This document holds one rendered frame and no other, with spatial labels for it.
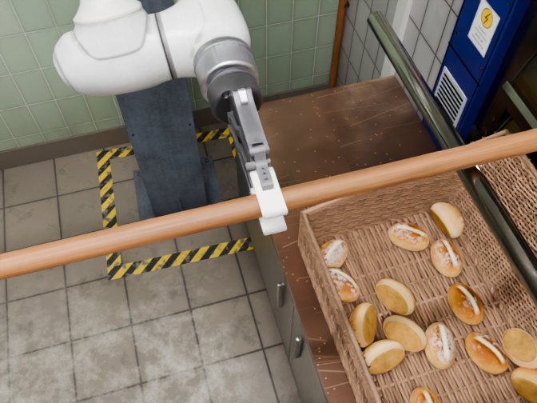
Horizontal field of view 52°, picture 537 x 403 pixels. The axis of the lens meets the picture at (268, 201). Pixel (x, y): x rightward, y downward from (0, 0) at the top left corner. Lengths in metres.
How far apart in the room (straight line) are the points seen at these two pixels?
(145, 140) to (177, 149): 0.11
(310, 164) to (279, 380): 0.72
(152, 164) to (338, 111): 0.62
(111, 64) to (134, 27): 0.06
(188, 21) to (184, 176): 1.10
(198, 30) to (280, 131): 0.77
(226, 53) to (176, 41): 0.09
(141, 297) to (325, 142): 0.86
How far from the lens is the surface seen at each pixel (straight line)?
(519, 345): 1.30
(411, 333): 1.23
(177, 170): 1.87
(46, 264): 0.69
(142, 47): 0.85
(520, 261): 0.74
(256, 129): 0.69
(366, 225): 1.39
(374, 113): 1.64
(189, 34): 0.84
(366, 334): 1.21
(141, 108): 1.63
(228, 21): 0.85
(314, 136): 1.56
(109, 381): 1.90
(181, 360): 1.87
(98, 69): 0.86
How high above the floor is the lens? 1.77
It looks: 56 degrees down
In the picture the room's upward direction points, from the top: straight up
